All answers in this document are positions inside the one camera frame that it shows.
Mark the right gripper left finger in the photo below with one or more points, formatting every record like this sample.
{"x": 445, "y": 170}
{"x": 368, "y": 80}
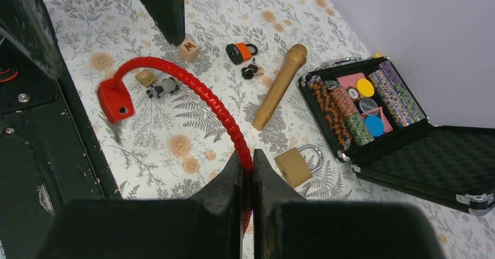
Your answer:
{"x": 206, "y": 225}

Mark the yellow chip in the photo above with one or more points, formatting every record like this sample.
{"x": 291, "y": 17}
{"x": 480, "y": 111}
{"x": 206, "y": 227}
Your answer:
{"x": 365, "y": 88}

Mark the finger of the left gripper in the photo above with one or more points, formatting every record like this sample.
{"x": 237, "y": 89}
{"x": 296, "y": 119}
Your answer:
{"x": 28, "y": 26}
{"x": 169, "y": 16}

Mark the black keys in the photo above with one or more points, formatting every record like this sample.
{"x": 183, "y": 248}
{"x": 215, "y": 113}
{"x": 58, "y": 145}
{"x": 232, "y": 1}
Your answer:
{"x": 248, "y": 72}

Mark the blue chip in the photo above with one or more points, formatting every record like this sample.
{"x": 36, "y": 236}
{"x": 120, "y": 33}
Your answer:
{"x": 374, "y": 125}

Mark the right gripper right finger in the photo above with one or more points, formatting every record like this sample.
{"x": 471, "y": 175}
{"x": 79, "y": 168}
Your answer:
{"x": 287, "y": 225}

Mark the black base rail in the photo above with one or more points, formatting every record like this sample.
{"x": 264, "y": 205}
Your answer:
{"x": 49, "y": 153}

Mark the large brass padlock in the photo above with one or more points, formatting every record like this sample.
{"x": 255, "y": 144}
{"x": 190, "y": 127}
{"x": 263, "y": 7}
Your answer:
{"x": 294, "y": 167}

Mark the floral table mat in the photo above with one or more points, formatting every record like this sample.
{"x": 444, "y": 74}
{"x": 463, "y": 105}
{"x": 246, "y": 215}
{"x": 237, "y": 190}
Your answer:
{"x": 173, "y": 146}

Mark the wooden letter cube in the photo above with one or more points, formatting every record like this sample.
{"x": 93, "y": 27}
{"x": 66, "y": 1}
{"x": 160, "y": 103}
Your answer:
{"x": 189, "y": 50}

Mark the black poker chip case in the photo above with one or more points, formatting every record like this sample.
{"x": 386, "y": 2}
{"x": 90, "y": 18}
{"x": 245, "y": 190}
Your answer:
{"x": 448, "y": 165}

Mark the red cable lock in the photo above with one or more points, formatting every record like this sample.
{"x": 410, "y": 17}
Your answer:
{"x": 116, "y": 104}

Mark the orange black padlock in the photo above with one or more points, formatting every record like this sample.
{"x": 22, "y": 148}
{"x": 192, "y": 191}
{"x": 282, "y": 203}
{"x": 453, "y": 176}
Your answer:
{"x": 240, "y": 52}

